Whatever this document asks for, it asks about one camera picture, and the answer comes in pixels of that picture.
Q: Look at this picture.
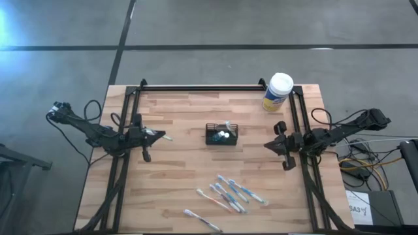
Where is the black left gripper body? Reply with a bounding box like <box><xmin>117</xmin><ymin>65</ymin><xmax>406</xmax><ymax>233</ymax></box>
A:
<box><xmin>125</xmin><ymin>113</ymin><xmax>152</xmax><ymax>163</ymax></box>

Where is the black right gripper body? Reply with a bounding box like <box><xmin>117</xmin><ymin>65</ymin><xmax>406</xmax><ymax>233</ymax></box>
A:
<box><xmin>274</xmin><ymin>120</ymin><xmax>306</xmax><ymax>172</ymax></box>

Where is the green white toothbrush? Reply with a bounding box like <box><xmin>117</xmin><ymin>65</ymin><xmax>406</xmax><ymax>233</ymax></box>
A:
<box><xmin>224</xmin><ymin>119</ymin><xmax>238</xmax><ymax>137</ymax></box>

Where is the purple red toothbrush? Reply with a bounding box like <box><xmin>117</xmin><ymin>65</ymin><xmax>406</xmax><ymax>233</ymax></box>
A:
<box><xmin>208</xmin><ymin>183</ymin><xmax>242</xmax><ymax>214</ymax></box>

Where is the purple white toothbrush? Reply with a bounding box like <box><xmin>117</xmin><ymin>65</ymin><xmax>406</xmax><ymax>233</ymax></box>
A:
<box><xmin>183</xmin><ymin>208</ymin><xmax>224</xmax><ymax>234</ymax></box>

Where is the black mesh basket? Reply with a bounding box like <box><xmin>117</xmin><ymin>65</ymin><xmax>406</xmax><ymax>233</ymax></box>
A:
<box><xmin>205</xmin><ymin>122</ymin><xmax>239</xmax><ymax>146</ymax></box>

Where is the white-lidded wipes canister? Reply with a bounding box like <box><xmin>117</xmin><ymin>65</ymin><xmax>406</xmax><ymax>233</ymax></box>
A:
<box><xmin>262</xmin><ymin>72</ymin><xmax>295</xmax><ymax>113</ymax></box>

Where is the black power adapter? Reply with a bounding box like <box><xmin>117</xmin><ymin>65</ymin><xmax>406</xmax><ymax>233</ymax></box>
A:
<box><xmin>340</xmin><ymin>161</ymin><xmax>372</xmax><ymax>181</ymax></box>

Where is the white paper label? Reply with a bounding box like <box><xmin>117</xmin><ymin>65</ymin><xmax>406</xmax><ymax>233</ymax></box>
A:
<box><xmin>345</xmin><ymin>190</ymin><xmax>374</xmax><ymax>226</ymax></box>

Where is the black equipment box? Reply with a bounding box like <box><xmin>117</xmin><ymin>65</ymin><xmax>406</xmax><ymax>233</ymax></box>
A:
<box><xmin>345</xmin><ymin>190</ymin><xmax>405</xmax><ymax>227</ymax></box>

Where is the black metal stand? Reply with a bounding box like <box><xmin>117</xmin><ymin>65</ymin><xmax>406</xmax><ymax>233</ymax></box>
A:
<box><xmin>0</xmin><ymin>142</ymin><xmax>53</xmax><ymax>235</ymax></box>

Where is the black aluminium frame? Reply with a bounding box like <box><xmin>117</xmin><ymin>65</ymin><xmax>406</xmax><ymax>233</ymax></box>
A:
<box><xmin>74</xmin><ymin>78</ymin><xmax>356</xmax><ymax>234</ymax></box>

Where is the yellow cable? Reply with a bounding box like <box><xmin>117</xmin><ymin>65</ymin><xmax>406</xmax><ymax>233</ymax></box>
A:
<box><xmin>338</xmin><ymin>156</ymin><xmax>403</xmax><ymax>191</ymax></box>

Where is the black floor cable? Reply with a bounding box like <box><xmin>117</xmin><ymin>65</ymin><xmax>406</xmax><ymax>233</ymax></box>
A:
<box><xmin>339</xmin><ymin>143</ymin><xmax>402</xmax><ymax>192</ymax></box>

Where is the thin black trailing cable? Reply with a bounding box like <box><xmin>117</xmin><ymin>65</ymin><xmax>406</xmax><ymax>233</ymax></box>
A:
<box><xmin>44</xmin><ymin>110</ymin><xmax>110</xmax><ymax>166</ymax></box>

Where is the white cable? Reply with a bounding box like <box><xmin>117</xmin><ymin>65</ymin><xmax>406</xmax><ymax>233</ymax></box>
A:
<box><xmin>336</xmin><ymin>136</ymin><xmax>418</xmax><ymax>148</ymax></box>

